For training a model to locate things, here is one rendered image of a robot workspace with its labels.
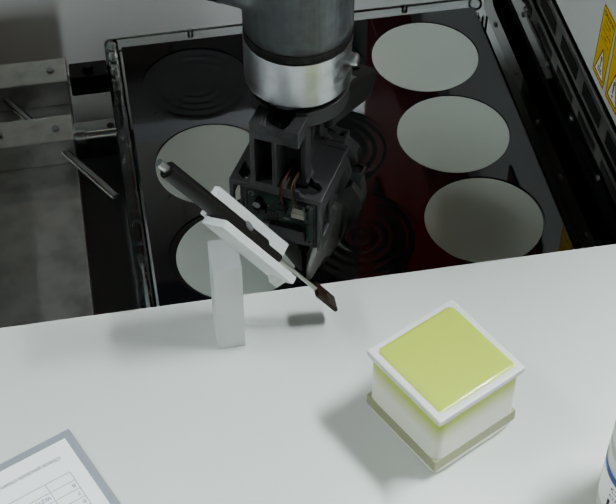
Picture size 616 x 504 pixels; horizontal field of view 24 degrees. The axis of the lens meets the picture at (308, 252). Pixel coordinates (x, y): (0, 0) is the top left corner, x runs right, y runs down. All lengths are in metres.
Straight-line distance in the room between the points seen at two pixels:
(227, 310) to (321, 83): 0.17
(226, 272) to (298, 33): 0.17
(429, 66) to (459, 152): 0.12
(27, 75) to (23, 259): 0.21
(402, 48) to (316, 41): 0.44
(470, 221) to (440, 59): 0.21
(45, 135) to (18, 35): 0.27
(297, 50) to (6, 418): 0.32
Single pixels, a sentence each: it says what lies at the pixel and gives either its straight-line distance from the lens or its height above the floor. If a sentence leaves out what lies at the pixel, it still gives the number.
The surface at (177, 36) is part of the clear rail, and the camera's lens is 1.41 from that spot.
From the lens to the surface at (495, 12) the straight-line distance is 1.49.
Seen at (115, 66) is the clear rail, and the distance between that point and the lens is 1.38.
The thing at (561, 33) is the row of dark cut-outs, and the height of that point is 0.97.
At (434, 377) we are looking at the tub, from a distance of 0.95.
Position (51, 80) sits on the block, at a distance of 1.36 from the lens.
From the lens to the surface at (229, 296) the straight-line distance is 1.01.
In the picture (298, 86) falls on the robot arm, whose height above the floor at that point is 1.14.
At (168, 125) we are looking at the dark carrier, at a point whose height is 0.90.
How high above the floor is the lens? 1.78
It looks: 47 degrees down
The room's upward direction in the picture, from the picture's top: straight up
